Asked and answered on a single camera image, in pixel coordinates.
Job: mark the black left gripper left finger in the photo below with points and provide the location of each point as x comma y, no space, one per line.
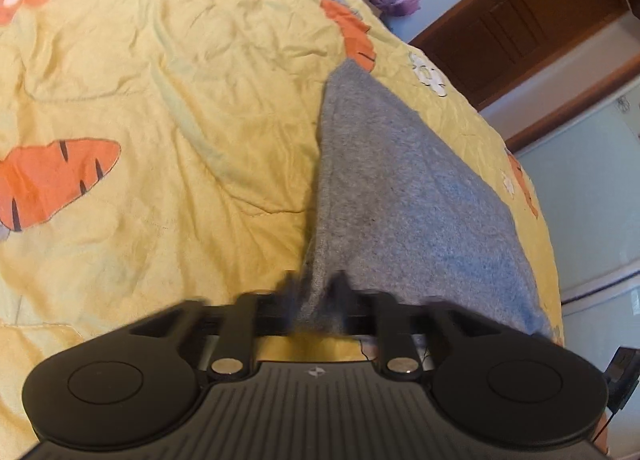
293,293

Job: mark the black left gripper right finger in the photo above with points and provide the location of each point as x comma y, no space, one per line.
342,303

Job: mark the grey knitted sweater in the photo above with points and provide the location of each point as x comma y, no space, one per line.
399,212

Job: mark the frosted glass wardrobe door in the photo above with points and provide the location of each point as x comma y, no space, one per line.
586,176

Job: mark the yellow carrot print quilt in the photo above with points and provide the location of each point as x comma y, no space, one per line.
155,150

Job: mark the brown wooden door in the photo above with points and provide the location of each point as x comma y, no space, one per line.
488,47

